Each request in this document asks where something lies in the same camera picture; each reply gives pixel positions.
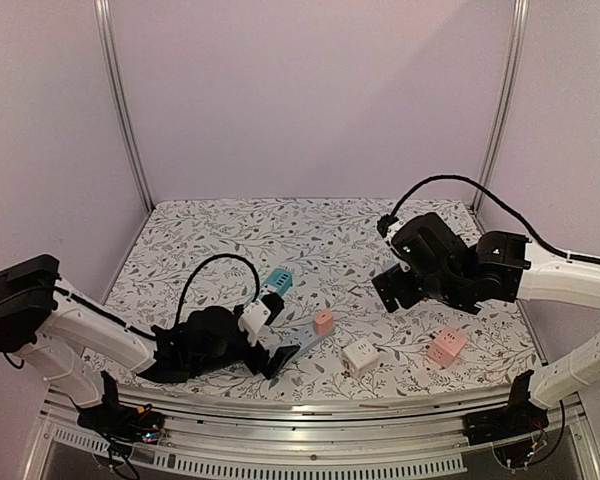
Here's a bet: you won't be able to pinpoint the light blue power strip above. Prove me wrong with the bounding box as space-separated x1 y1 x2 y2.
266 324 335 356

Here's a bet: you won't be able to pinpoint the small pink charger plug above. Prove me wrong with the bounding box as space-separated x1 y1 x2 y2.
313 310 334 335

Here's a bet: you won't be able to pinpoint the white cube socket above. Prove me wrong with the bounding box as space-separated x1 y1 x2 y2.
341 338 380 377

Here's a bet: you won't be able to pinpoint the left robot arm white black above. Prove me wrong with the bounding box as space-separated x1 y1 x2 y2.
0 254 302 434

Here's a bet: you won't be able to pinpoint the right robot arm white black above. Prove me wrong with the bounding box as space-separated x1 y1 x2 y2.
372 213 600 445

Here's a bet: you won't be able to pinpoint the pink cube socket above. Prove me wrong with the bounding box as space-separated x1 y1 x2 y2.
427 327 467 368

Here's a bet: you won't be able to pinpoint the teal power strip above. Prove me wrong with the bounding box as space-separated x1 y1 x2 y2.
261 268 293 297

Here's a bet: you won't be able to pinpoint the floral patterned table mat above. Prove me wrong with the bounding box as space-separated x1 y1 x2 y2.
106 199 540 403

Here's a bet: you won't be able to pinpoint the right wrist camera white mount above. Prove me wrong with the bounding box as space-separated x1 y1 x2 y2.
377 214 411 273

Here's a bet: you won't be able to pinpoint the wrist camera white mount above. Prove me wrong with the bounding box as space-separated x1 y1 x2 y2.
377 214 411 273
238 292 284 346

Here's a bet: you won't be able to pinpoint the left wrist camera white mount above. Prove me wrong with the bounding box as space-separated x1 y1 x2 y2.
238 292 284 346

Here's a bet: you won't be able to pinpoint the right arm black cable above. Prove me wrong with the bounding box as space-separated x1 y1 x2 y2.
377 173 600 266

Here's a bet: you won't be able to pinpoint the front aluminium rail base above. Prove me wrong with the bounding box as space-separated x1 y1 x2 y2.
22 387 596 480

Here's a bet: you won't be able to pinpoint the right aluminium frame post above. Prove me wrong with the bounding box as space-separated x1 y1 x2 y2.
478 0 530 188

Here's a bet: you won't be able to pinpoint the aluminium frame post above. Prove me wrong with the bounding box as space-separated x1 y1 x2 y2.
478 0 530 188
94 0 155 214

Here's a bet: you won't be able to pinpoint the left aluminium frame post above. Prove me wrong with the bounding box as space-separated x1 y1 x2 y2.
94 0 155 214

